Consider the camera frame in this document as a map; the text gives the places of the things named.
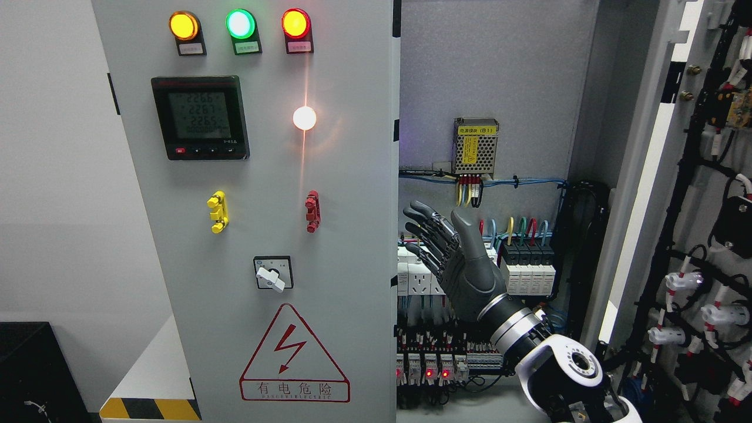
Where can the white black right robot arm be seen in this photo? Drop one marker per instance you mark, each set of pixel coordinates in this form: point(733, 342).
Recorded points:
point(559, 376)

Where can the black box at left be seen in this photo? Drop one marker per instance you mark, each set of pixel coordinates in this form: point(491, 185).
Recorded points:
point(36, 384)

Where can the black digital power meter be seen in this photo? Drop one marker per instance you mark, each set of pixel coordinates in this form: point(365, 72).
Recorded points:
point(201, 117)

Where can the red electric danger warning sticker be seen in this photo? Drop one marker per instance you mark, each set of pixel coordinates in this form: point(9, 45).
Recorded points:
point(291, 364)

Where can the black surge protector modules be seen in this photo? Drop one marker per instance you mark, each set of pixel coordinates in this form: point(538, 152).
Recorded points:
point(530, 268)

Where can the red indicator lamp left door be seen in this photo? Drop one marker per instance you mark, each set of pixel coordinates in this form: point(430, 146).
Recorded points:
point(297, 28)

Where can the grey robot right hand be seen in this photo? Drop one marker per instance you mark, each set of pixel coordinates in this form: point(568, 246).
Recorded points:
point(456, 255)

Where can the relay terminal block row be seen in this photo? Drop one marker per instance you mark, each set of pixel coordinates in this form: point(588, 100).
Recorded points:
point(441, 355)

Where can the white socket modules row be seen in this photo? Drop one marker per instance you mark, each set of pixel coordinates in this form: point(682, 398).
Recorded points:
point(414, 277)

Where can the white rotary selector switch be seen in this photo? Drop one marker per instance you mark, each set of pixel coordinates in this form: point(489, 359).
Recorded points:
point(273, 273)

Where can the grey electrical cabinet body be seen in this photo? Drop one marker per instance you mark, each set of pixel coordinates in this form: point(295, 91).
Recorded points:
point(564, 81)

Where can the grey cabinet door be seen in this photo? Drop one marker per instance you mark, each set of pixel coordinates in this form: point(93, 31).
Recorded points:
point(665, 126)
point(342, 272)

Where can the yellow indicator lamp left door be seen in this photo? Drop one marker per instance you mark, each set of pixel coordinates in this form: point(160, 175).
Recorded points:
point(187, 32)

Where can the white glowing indicator lamp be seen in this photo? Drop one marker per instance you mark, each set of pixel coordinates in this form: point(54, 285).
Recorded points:
point(304, 118)

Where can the perforated metal power supply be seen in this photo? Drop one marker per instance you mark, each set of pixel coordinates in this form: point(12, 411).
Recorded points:
point(475, 145)

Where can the green indicator lamp left door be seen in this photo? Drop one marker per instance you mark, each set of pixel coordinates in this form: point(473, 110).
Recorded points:
point(244, 32)

